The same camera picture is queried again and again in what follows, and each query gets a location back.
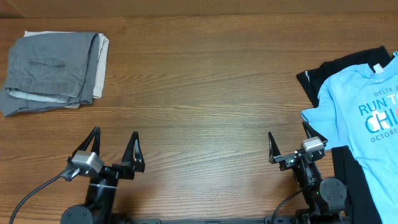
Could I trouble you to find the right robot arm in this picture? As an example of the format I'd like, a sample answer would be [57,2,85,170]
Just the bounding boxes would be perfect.
[264,121,350,224]

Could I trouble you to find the light blue printed t-shirt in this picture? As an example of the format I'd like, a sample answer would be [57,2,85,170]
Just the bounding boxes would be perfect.
[301,57,397,223]

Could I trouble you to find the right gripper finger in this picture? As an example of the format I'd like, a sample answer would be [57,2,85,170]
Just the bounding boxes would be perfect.
[302,121,328,145]
[268,132,282,164]

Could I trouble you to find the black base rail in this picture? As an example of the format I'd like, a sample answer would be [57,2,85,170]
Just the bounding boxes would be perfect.
[111,215,352,224]

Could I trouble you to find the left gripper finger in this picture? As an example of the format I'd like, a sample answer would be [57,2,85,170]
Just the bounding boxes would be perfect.
[72,126,101,157]
[121,131,145,165]

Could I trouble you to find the folded beige shorts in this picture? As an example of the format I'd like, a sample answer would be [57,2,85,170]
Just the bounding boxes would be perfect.
[24,30,109,108]

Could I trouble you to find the grey shorts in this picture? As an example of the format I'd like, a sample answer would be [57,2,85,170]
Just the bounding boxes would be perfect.
[1,32,100,116]

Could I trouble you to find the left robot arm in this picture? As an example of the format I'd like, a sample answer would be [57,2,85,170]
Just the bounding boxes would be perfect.
[60,127,146,223]

